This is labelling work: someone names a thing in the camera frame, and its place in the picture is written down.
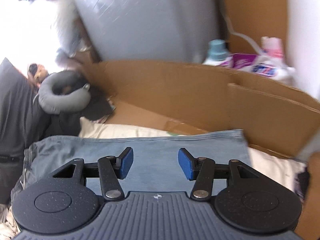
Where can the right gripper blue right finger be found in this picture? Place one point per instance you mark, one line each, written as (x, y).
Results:
(203, 171)

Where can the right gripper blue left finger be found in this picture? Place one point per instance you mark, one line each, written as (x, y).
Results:
(110, 169)

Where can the blue denim pants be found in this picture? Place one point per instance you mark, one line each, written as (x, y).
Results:
(155, 165)

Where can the black garment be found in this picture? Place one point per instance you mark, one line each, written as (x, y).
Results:
(68, 123)

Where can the brown cardboard sheet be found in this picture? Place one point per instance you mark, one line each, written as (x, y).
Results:
(190, 99)

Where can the grey neck pillow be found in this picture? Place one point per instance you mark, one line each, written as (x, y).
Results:
(65, 91)

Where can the dark grey pillow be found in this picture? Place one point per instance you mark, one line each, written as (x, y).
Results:
(23, 122)

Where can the teal cap detergent bottle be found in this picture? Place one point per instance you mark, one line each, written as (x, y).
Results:
(217, 54)

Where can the brown cushion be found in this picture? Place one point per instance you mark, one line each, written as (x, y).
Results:
(308, 225)

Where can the small teddy bear toy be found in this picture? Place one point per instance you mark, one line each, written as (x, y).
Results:
(37, 73)

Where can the purple white refill pouch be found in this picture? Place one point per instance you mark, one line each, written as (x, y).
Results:
(265, 66)

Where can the white fluffy pillow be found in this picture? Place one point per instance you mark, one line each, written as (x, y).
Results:
(68, 32)

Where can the grey wrapped mattress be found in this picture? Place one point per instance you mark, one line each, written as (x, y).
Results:
(170, 30)

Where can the upright cardboard panel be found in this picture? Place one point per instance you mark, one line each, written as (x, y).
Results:
(258, 18)

